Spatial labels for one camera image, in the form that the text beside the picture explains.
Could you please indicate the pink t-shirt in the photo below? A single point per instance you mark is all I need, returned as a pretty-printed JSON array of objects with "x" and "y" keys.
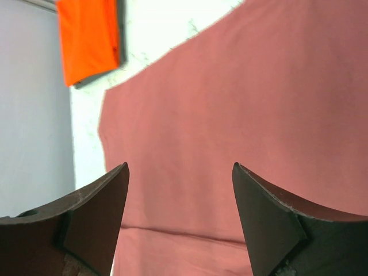
[{"x": 278, "y": 86}]

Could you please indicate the folded orange t-shirt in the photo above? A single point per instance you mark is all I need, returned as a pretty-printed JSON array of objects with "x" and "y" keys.
[{"x": 90, "y": 38}]

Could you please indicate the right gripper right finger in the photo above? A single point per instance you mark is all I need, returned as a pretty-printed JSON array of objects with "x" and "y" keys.
[{"x": 286, "y": 234}]

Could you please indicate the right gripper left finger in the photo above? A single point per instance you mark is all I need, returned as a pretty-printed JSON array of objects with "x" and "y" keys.
[{"x": 73, "y": 235}]

